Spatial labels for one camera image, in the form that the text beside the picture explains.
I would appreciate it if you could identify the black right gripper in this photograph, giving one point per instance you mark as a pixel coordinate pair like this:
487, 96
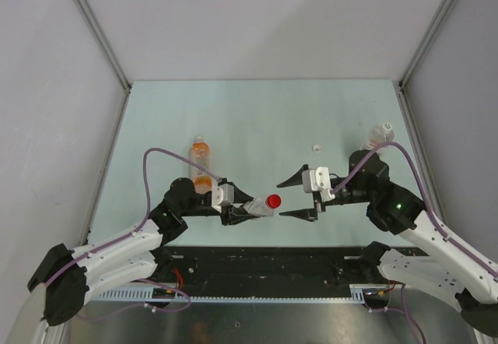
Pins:
310, 215

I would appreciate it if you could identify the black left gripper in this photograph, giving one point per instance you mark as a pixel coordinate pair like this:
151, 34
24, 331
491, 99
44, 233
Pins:
228, 215

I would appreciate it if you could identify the clear red label water bottle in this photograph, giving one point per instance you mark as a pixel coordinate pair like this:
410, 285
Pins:
258, 208

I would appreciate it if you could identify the red bottle cap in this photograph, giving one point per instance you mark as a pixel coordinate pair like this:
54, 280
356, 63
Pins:
273, 201

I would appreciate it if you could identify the white green fruit tea bottle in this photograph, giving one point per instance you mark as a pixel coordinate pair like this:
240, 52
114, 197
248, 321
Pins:
376, 137

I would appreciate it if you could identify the large white bottle cap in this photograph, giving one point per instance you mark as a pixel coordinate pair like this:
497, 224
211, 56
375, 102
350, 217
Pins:
387, 127

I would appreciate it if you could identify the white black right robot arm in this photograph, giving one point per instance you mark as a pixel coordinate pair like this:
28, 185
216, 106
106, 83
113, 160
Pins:
458, 275

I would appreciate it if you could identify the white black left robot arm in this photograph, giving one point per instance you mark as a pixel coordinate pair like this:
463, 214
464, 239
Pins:
72, 277

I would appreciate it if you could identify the orange label tea bottle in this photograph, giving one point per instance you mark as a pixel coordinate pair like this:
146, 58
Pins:
200, 154

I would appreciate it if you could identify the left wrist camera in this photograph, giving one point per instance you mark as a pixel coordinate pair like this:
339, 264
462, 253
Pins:
222, 196

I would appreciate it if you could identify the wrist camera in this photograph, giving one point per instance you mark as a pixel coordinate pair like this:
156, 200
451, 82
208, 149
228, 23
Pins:
222, 196
318, 181

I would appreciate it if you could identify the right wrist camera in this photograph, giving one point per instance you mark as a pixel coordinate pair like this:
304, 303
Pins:
318, 181

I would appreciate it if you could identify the aluminium frame post right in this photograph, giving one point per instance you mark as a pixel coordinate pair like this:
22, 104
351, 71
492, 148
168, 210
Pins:
436, 24

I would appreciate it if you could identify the aluminium frame post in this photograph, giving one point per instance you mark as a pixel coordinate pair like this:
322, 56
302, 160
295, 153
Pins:
436, 24
102, 42

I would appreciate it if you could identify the aluminium frame post left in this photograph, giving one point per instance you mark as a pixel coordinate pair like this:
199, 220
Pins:
102, 42

